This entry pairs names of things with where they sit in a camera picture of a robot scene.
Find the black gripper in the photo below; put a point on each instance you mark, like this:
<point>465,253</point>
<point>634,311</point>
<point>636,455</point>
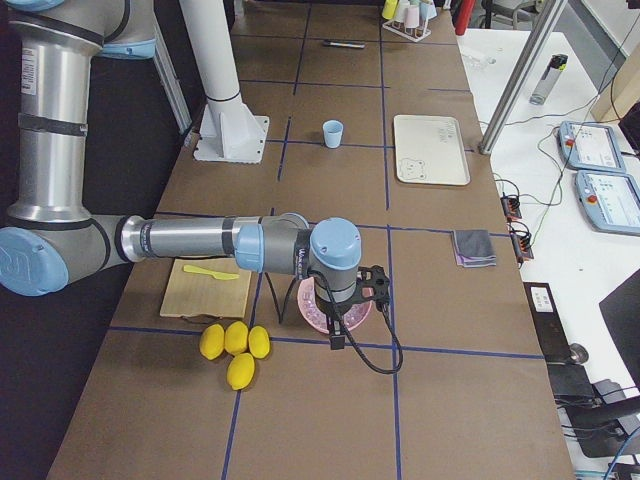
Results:
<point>332,310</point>

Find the steel muddler black tip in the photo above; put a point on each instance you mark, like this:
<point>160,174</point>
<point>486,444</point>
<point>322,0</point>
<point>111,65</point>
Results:
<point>343,44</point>

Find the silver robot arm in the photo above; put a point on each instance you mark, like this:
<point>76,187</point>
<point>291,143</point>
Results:
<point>52,240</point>

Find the clear ice cubes pile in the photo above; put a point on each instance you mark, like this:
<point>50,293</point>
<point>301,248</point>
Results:
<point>357,315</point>

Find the light blue cup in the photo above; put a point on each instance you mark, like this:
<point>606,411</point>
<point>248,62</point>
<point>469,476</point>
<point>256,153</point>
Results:
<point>332,133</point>

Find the white cup rack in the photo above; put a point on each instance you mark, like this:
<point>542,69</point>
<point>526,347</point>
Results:
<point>414,32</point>

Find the pink cup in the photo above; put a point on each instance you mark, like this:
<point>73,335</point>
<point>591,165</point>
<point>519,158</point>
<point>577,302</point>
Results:
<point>412,17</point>

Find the pink bowl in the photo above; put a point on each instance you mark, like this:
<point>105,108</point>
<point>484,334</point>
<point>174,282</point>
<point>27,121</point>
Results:
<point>307,307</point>

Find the yellow lemon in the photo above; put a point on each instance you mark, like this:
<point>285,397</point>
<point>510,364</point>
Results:
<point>236,338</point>
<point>241,371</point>
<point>259,342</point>
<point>211,343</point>

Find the yellow plastic knife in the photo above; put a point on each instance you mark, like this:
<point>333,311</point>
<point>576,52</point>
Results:
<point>217,275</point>

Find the wooden cutting board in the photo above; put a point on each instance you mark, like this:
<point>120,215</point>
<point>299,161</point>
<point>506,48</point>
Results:
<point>190,295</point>

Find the grey folded cloth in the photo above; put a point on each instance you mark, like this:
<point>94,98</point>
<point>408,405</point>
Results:
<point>473,248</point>

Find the black orange connector block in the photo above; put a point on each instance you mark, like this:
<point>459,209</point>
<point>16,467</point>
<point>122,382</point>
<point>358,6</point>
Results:
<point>522,246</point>
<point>511,207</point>

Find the black power strip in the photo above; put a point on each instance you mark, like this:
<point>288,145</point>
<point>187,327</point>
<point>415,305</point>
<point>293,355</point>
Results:
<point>540,300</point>

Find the cream bear tray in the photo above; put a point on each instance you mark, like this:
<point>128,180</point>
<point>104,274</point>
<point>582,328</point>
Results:
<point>429,150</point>

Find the black monitor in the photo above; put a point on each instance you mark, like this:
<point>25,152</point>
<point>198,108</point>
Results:
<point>620,311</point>

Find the blue teach pendant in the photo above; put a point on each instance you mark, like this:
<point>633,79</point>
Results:
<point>610,201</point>
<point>590,146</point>

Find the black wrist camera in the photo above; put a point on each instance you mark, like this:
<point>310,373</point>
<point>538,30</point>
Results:
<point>373,285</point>

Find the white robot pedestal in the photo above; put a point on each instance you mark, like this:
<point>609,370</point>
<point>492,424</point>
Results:
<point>229,131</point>

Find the aluminium frame post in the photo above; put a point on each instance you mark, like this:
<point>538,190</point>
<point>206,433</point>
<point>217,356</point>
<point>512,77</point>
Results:
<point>532,49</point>

